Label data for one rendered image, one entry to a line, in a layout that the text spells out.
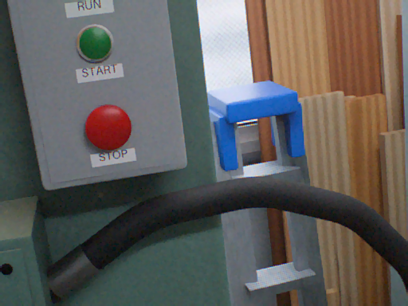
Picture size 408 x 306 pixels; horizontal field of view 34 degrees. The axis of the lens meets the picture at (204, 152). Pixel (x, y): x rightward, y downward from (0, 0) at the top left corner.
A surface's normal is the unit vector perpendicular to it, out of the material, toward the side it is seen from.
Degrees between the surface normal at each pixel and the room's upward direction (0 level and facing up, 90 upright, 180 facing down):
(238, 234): 82
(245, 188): 53
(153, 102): 90
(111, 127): 90
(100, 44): 91
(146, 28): 90
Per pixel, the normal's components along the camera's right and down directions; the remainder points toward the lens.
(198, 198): 0.08, -0.36
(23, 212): -0.11, -0.95
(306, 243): 0.36, 0.09
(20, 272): 0.18, 0.27
